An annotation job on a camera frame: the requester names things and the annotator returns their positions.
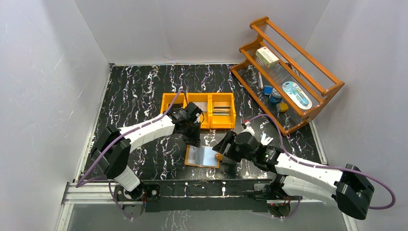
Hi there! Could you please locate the blue packaged cutter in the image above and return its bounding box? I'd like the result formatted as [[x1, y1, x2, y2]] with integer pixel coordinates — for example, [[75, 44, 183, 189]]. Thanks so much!
[[282, 81, 313, 110]]

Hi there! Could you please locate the orange card holder wallet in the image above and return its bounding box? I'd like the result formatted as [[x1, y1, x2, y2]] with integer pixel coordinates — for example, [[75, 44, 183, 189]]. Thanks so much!
[[184, 145, 223, 169]]

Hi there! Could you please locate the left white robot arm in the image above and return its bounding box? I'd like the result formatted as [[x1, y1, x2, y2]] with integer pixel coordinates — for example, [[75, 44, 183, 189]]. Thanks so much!
[[90, 102, 202, 194]]

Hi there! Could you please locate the white pen marker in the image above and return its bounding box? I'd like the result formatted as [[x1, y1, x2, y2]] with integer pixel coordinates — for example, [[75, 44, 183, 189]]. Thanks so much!
[[258, 72, 264, 90]]

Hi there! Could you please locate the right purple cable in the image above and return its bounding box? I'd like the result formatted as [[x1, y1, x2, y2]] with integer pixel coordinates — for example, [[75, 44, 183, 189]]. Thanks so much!
[[242, 114, 396, 220]]

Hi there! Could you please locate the orange wooden shelf rack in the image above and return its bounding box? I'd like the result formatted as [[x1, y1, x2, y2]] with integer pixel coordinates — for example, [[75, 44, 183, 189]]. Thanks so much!
[[231, 16, 344, 135]]

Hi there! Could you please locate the silver card stack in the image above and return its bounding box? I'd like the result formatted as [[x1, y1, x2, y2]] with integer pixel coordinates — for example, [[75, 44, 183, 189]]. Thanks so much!
[[194, 102, 207, 113]]

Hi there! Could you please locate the silver binder clip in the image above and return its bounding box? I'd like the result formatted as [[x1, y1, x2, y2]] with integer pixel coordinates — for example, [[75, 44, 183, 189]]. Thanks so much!
[[260, 133, 273, 146]]

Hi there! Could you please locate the yellow grey sharpener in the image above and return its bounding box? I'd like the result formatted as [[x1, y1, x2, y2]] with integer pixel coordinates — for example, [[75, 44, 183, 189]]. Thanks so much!
[[276, 103, 289, 113]]

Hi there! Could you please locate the white red box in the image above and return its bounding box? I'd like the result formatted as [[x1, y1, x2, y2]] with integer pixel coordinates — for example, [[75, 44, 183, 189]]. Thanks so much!
[[255, 46, 280, 68]]

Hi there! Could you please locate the blue eraser block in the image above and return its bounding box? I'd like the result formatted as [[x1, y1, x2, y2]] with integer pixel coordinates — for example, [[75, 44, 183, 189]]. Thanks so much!
[[263, 85, 273, 96]]

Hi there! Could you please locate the orange card stack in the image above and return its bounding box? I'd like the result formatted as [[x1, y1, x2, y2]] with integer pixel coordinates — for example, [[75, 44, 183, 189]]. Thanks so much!
[[212, 102, 231, 116]]

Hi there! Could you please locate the orange three-compartment bin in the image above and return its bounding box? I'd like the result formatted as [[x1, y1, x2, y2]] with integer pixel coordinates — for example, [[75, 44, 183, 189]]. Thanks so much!
[[173, 93, 236, 129]]

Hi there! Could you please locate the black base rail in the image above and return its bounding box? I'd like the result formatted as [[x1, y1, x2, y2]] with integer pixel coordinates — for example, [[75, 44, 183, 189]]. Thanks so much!
[[114, 179, 295, 214]]

